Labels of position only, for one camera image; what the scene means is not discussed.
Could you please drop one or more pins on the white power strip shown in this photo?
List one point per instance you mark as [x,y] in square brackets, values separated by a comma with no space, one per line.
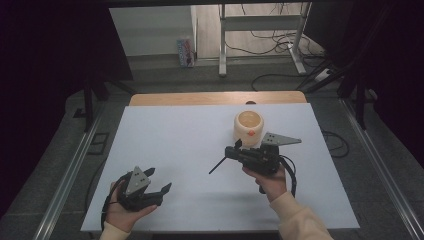
[322,75]

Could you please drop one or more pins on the aluminium floor rail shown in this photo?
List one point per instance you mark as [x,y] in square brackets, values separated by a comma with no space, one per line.
[383,173]
[66,186]

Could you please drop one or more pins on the person's left hand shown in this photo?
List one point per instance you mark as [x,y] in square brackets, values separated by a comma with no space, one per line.
[123,216]

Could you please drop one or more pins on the cream ceramic cup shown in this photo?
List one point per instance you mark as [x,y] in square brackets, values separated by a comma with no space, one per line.
[248,125]

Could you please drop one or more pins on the thin black paintbrush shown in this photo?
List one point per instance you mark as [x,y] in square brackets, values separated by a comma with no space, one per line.
[218,165]

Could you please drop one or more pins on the black metal stand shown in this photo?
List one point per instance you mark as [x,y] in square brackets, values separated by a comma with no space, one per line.
[89,103]
[360,100]

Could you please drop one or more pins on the white metal desk frame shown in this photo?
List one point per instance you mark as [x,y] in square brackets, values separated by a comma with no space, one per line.
[260,23]

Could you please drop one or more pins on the colourful printed box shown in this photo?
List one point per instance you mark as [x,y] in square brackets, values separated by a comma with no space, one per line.
[186,53]

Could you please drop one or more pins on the person's right hand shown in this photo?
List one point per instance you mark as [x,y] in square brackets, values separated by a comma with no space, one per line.
[270,185]

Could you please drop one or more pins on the wooden table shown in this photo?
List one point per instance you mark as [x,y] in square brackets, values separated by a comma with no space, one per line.
[206,98]

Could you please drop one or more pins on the dark curtain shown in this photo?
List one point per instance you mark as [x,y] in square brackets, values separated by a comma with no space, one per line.
[383,50]
[50,66]

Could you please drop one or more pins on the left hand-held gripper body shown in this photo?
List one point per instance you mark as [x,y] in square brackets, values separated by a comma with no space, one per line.
[138,193]

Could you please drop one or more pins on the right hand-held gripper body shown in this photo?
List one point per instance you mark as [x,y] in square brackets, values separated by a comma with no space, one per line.
[260,158]

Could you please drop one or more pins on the white board sheet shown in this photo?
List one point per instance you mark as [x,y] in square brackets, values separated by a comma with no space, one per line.
[186,143]

